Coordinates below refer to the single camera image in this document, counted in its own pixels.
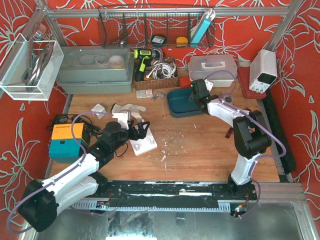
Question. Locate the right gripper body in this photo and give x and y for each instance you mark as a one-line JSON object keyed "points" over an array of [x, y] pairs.
{"points": [[196, 91]]}

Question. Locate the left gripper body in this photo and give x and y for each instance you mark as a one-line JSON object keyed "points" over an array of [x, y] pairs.
{"points": [[133, 132]]}

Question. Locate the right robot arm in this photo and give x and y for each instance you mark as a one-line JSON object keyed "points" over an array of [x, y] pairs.
{"points": [[249, 138]]}

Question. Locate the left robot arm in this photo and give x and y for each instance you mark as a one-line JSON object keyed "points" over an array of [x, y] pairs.
{"points": [[43, 201]]}

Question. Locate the small red box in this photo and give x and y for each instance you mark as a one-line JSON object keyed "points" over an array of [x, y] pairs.
{"points": [[184, 82]]}

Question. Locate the teal plastic tray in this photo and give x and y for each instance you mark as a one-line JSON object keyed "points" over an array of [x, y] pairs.
{"points": [[179, 104]]}

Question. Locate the woven wicker basket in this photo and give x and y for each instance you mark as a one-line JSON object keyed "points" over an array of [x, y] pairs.
{"points": [[154, 84]]}

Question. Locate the white work glove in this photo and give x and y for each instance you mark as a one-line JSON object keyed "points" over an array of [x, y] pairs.
{"points": [[134, 110]]}

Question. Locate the clear white storage box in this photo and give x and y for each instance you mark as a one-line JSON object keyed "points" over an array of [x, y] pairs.
{"points": [[215, 68]]}

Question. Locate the small labelled parts box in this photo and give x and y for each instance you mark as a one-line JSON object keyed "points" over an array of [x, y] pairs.
{"points": [[142, 94]]}

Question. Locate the white power adapter cube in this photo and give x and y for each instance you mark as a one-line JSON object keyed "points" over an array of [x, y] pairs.
{"points": [[99, 108]]}

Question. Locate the red flat case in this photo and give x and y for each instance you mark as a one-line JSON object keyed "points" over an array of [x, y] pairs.
{"points": [[243, 74]]}

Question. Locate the yellow tape measure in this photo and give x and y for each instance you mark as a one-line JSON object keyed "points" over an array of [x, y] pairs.
{"points": [[182, 42]]}

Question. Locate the black tape measure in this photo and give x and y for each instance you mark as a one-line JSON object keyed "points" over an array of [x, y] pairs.
{"points": [[158, 41]]}

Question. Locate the white bench power supply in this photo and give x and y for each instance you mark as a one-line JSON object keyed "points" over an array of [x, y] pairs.
{"points": [[263, 71]]}

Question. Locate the orange box device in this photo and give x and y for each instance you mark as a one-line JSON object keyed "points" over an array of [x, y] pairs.
{"points": [[67, 131]]}

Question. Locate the light blue power strip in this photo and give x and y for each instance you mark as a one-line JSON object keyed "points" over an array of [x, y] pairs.
{"points": [[197, 32]]}

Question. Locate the teal box device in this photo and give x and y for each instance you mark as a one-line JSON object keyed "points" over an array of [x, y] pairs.
{"points": [[65, 151]]}

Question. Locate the grey plastic toolbox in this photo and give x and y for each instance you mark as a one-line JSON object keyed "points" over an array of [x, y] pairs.
{"points": [[96, 70]]}

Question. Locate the clear acrylic bin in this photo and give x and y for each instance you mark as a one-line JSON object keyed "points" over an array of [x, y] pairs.
{"points": [[29, 71]]}

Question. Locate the white peg base plate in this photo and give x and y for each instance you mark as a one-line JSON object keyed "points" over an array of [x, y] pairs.
{"points": [[142, 146]]}

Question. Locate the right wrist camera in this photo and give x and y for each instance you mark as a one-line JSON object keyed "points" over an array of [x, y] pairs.
{"points": [[209, 85]]}

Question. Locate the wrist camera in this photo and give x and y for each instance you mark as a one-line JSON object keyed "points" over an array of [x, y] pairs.
{"points": [[209, 85], [123, 118]]}

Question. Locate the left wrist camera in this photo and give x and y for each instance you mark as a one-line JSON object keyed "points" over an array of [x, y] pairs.
{"points": [[123, 118]]}

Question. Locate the metal angle bracket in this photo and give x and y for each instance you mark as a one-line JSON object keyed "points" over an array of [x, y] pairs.
{"points": [[157, 96]]}

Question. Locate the orange handled ratchet screwdriver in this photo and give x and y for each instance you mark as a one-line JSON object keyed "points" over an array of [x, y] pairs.
{"points": [[231, 129]]}

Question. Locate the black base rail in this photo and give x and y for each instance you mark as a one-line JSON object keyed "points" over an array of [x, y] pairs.
{"points": [[173, 196]]}

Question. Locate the green black cordless drill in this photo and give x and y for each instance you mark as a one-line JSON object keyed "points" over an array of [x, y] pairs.
{"points": [[144, 57]]}

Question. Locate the black wire shelf basket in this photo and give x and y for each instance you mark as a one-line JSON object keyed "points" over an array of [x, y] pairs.
{"points": [[133, 25]]}

